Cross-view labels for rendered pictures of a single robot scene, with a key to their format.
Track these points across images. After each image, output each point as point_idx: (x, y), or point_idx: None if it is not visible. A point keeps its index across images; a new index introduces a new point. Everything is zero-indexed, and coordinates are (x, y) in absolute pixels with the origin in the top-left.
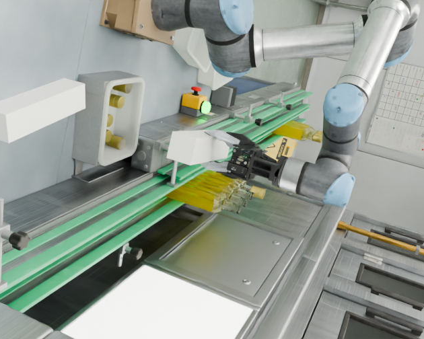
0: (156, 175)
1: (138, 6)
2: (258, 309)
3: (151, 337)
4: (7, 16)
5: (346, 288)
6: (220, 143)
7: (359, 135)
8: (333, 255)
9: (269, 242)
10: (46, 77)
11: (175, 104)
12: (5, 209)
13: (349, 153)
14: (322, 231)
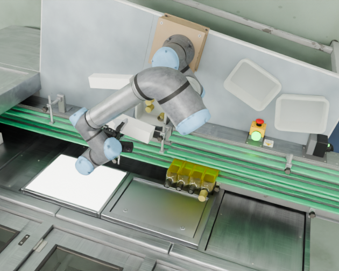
0: None
1: (150, 50)
2: (97, 212)
3: (71, 178)
4: (102, 43)
5: (144, 268)
6: (133, 129)
7: (106, 149)
8: (191, 269)
9: (180, 224)
10: (122, 71)
11: (245, 125)
12: None
13: (93, 151)
14: (223, 262)
